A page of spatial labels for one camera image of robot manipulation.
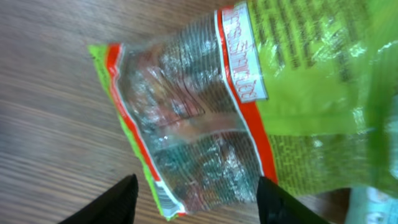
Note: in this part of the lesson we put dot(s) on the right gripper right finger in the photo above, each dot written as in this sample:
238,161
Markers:
276,206

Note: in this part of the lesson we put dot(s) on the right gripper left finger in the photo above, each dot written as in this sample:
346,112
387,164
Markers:
116,206

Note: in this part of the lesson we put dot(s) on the teal tissue packet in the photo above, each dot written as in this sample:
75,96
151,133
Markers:
368,205

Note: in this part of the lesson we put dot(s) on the green gummy candy bag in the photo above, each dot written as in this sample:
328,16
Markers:
302,92

